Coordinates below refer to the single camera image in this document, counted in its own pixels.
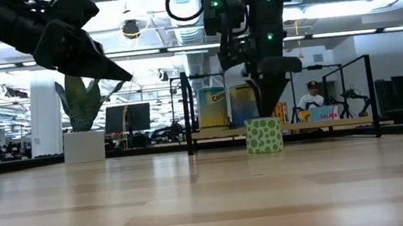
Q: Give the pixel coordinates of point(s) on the yellow blue carrots can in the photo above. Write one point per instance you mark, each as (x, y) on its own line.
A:
(212, 108)

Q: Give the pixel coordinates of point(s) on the white building column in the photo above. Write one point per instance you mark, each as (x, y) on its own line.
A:
(44, 119)

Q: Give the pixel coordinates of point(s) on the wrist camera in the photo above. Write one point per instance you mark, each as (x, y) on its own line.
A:
(75, 7)
(233, 44)

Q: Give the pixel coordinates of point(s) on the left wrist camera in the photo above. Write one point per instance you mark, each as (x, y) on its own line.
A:
(75, 7)

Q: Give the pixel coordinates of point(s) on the black background robot arm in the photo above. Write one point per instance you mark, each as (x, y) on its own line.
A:
(353, 95)

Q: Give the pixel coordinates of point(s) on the silver spiral ventilation duct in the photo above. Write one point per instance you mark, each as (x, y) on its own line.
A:
(199, 63)

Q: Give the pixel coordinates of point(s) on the yellow hanging pendant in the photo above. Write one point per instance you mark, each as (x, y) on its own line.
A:
(299, 53)

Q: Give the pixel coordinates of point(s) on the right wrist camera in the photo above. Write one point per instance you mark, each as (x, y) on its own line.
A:
(233, 44)

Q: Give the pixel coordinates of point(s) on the black-framed wooden shelf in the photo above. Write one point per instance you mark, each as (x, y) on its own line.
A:
(187, 111)

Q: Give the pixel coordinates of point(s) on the black ceiling device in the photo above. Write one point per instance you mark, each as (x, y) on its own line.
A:
(131, 29)

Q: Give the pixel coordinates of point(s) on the yellow patterned can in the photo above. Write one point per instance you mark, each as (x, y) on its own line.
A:
(281, 113)

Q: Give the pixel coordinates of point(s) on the black monitor on stand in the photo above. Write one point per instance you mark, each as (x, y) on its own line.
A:
(128, 117)

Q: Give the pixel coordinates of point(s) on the black background panel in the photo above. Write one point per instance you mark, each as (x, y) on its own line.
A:
(384, 94)

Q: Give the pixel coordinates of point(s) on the person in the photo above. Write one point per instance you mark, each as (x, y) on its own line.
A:
(312, 98)

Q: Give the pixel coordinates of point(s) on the long ceiling light strip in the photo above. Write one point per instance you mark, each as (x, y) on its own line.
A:
(141, 53)
(344, 33)

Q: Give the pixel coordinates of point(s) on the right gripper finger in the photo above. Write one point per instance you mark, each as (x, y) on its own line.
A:
(271, 93)

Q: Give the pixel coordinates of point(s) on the white green-dotted can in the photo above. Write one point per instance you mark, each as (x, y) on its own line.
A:
(263, 135)

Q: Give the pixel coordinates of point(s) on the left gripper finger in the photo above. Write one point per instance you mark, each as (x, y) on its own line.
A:
(93, 64)

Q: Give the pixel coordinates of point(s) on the black metal background frame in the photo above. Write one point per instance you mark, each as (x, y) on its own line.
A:
(314, 67)

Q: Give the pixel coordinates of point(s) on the snake plant in white pot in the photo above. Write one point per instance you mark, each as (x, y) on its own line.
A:
(83, 147)

